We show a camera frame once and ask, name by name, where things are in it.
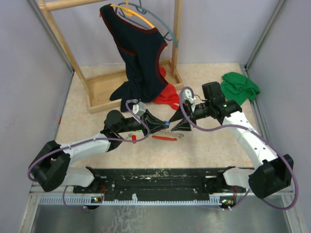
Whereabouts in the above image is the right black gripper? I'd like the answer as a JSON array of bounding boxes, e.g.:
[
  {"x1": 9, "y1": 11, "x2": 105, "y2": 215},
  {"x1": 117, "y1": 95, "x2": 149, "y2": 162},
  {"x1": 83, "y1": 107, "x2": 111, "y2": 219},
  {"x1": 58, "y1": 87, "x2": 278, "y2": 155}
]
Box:
[{"x1": 170, "y1": 101, "x2": 212, "y2": 131}]

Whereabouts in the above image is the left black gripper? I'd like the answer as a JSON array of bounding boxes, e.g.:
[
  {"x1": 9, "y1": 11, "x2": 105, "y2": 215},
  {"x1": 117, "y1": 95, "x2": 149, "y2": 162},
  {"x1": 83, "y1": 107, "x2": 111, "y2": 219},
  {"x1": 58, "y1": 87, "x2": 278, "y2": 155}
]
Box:
[{"x1": 117, "y1": 109, "x2": 169, "y2": 137}]

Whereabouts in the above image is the metal key holder red handle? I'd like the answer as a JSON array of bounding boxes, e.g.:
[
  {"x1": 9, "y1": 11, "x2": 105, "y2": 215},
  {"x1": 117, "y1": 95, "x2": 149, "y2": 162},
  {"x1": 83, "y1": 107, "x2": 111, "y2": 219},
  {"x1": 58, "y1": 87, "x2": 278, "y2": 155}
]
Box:
[{"x1": 151, "y1": 130, "x2": 184, "y2": 141}]

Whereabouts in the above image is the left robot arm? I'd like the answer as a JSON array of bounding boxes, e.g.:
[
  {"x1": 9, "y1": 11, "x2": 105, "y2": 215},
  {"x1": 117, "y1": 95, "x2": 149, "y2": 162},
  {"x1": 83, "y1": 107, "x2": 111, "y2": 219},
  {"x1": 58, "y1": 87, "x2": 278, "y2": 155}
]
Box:
[{"x1": 27, "y1": 110, "x2": 169, "y2": 193}]

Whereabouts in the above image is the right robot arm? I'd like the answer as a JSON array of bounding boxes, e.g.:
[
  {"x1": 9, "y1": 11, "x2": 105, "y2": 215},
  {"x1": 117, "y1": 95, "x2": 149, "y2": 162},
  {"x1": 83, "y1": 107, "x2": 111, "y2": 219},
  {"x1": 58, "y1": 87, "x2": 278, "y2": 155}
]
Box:
[{"x1": 170, "y1": 82, "x2": 294, "y2": 199}]

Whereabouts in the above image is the red cloth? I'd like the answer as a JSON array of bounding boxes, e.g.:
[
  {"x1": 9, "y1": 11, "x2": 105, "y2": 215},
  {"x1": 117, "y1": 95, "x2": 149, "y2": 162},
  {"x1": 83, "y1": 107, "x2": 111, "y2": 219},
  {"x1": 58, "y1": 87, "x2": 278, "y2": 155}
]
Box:
[{"x1": 149, "y1": 66, "x2": 179, "y2": 110}]

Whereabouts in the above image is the green cloth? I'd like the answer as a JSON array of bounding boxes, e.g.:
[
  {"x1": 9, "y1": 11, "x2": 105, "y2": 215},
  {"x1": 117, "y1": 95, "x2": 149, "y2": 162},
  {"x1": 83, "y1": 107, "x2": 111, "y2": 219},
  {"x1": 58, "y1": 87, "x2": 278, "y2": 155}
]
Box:
[{"x1": 221, "y1": 72, "x2": 260, "y2": 105}]

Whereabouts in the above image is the wooden clothes rack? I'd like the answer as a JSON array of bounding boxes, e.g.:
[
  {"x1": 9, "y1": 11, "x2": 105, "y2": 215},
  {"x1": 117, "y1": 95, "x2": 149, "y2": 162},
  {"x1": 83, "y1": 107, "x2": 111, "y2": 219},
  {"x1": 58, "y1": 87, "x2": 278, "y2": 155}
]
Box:
[{"x1": 37, "y1": 0, "x2": 184, "y2": 114}]

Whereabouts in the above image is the dark navy shirt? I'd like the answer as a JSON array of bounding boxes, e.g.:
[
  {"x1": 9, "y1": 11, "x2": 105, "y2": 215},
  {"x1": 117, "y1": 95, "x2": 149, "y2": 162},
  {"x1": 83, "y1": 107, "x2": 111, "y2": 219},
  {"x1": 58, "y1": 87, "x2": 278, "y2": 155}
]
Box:
[{"x1": 100, "y1": 4, "x2": 168, "y2": 112}]

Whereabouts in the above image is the teal hanger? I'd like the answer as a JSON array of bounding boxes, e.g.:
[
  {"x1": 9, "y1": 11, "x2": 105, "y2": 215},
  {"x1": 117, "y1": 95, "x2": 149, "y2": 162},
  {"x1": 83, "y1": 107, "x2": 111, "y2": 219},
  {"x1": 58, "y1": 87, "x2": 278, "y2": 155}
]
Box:
[{"x1": 113, "y1": 0, "x2": 179, "y2": 48}]

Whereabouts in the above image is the yellow hanger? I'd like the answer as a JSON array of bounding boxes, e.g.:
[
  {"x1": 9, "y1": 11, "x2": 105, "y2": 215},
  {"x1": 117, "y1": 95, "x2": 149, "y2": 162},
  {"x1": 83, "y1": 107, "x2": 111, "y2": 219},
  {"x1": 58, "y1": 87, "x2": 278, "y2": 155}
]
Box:
[{"x1": 100, "y1": 2, "x2": 168, "y2": 52}]

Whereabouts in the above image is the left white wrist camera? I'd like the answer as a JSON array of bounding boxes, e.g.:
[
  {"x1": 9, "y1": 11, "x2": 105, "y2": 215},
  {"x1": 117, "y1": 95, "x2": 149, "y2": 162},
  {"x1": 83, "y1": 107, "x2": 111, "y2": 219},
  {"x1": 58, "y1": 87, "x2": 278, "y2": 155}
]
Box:
[{"x1": 132, "y1": 102, "x2": 146, "y2": 117}]

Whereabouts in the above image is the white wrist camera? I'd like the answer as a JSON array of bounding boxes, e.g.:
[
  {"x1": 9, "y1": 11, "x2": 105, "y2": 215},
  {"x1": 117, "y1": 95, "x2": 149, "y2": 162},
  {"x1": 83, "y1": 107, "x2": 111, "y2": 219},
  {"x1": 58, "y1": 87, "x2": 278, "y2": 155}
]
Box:
[
  {"x1": 182, "y1": 88, "x2": 196, "y2": 105},
  {"x1": 132, "y1": 102, "x2": 146, "y2": 117}
]

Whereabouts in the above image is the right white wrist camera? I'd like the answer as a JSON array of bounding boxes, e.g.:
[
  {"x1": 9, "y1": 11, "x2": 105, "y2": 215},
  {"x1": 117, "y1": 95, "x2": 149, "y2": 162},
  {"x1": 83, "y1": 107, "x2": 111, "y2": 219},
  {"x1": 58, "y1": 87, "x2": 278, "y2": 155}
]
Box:
[{"x1": 182, "y1": 88, "x2": 196, "y2": 105}]

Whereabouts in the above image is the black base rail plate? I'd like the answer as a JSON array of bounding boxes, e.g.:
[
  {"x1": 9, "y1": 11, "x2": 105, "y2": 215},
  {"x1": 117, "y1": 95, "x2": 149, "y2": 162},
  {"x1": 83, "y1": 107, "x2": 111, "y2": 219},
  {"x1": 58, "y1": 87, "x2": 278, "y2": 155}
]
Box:
[{"x1": 73, "y1": 168, "x2": 246, "y2": 201}]

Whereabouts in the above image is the white toothed cable duct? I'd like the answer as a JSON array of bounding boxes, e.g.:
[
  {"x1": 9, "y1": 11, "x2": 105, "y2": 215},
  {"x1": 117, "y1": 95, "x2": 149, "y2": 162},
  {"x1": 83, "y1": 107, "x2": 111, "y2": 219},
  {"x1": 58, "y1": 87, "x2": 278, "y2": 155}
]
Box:
[{"x1": 39, "y1": 195, "x2": 222, "y2": 206}]

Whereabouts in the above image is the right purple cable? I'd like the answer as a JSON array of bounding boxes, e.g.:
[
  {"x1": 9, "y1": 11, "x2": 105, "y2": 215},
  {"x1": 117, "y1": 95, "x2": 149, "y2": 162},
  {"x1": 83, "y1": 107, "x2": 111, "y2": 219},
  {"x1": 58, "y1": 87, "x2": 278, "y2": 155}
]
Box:
[{"x1": 178, "y1": 86, "x2": 299, "y2": 211}]

